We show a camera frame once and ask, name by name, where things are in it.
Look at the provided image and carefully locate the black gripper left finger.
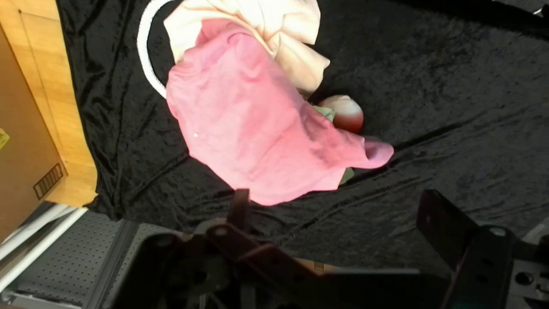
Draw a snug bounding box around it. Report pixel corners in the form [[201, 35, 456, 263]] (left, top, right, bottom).
[[117, 188, 333, 309]]

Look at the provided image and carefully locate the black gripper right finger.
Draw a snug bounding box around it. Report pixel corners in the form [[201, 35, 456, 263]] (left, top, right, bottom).
[[415, 188, 549, 309]]

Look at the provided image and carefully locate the pink cloth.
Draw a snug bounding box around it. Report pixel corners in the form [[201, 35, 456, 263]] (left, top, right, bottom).
[[165, 20, 396, 209]]

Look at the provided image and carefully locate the peach cloth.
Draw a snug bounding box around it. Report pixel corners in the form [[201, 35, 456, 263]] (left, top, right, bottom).
[[163, 0, 333, 97]]

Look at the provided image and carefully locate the black velvet tablecloth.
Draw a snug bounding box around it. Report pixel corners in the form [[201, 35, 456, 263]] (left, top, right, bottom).
[[55, 0, 549, 272]]

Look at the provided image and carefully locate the red plush radish toy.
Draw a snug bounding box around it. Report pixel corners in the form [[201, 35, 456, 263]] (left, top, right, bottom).
[[312, 94, 365, 186]]

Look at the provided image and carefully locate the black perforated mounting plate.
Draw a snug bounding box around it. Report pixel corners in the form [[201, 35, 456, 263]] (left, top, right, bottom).
[[10, 210, 139, 308]]

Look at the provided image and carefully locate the wooden shelf board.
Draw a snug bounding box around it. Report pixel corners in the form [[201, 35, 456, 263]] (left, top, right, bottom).
[[0, 0, 99, 210]]

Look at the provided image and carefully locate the tall cardboard box with label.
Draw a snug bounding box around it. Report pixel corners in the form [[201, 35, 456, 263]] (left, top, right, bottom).
[[0, 25, 68, 243]]

